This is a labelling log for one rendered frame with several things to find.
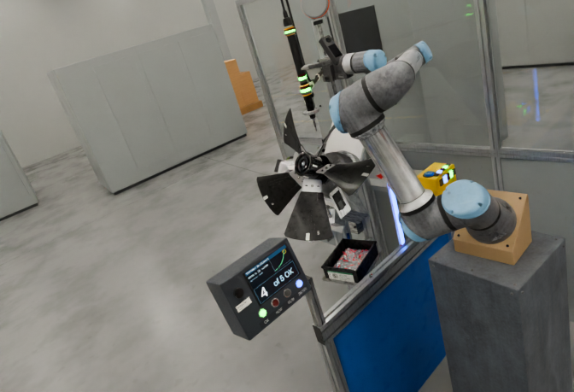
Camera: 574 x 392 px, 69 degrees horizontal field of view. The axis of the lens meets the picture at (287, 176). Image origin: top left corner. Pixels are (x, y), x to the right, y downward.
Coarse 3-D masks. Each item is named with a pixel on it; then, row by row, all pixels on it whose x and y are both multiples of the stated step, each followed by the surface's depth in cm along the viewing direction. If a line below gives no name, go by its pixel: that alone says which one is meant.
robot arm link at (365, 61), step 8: (352, 56) 151; (360, 56) 148; (368, 56) 145; (376, 56) 144; (384, 56) 147; (352, 64) 151; (360, 64) 148; (368, 64) 146; (376, 64) 144; (384, 64) 147; (360, 72) 151; (368, 72) 149
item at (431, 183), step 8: (432, 168) 188; (440, 168) 186; (448, 168) 184; (424, 176) 183; (432, 176) 181; (440, 176) 180; (424, 184) 184; (432, 184) 180; (448, 184) 185; (440, 192) 182
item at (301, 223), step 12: (312, 192) 196; (300, 204) 195; (312, 204) 194; (324, 204) 195; (300, 216) 193; (312, 216) 192; (324, 216) 192; (288, 228) 194; (300, 228) 192; (312, 228) 191; (324, 228) 190; (312, 240) 189
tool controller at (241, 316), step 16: (272, 240) 134; (256, 256) 125; (272, 256) 127; (288, 256) 129; (224, 272) 125; (240, 272) 120; (256, 272) 123; (272, 272) 126; (288, 272) 129; (208, 288) 125; (224, 288) 117; (240, 288) 118; (272, 288) 125; (288, 288) 128; (304, 288) 131; (224, 304) 121; (240, 304) 119; (256, 304) 122; (288, 304) 127; (240, 320) 118; (256, 320) 121; (272, 320) 124; (240, 336) 124
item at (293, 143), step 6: (288, 114) 217; (288, 120) 217; (288, 126) 218; (294, 126) 210; (288, 132) 220; (294, 132) 211; (288, 138) 223; (294, 138) 212; (288, 144) 226; (294, 144) 217; (300, 144) 206; (300, 150) 210
